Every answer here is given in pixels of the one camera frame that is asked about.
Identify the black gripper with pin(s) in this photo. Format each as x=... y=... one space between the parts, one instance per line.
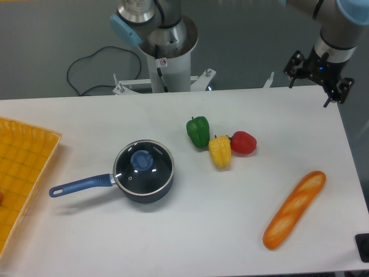
x=320 y=71

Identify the glass pot lid blue knob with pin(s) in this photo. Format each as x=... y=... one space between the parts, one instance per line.
x=144 y=167

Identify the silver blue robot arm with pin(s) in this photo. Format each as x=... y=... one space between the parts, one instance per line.
x=343 y=23

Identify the red bell pepper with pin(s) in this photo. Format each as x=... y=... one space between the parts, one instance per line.
x=242 y=143

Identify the yellow bell pepper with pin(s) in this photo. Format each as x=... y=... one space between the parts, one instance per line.
x=220 y=151

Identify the orange baguette bread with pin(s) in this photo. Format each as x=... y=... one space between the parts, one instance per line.
x=292 y=209

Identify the green bell pepper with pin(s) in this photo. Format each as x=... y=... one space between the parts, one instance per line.
x=198 y=131

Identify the black corner device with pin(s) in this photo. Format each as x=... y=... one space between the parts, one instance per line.
x=362 y=246

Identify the dark blue saucepan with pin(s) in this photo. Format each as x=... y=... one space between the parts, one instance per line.
x=104 y=180

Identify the yellow woven basket tray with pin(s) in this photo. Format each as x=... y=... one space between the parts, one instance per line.
x=26 y=151

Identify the white stand foot bracket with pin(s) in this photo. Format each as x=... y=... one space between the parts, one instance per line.
x=269 y=81

